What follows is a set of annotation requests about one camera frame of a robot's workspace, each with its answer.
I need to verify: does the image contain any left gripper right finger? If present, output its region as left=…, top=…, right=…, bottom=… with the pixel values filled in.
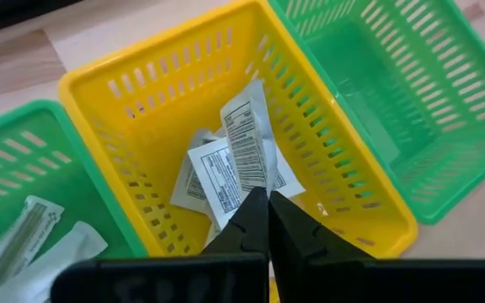
left=269, top=191, right=374, bottom=303

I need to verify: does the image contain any green plastic basket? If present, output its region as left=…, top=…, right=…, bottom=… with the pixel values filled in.
left=0, top=99, right=149, bottom=303
left=267, top=0, right=485, bottom=226

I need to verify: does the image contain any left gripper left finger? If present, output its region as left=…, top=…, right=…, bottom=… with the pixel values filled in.
left=202, top=187, right=269, bottom=258

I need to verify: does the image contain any yellow plastic basket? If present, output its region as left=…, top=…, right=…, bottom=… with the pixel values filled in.
left=56, top=0, right=419, bottom=258

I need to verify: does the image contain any grey printed wipe packet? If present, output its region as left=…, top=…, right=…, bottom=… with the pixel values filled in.
left=170, top=128, right=222, bottom=214
left=187, top=136, right=306, bottom=231

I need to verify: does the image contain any green white adhesive bandage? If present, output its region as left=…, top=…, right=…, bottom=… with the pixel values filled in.
left=0, top=221, right=109, bottom=303
left=0, top=195, right=65, bottom=302

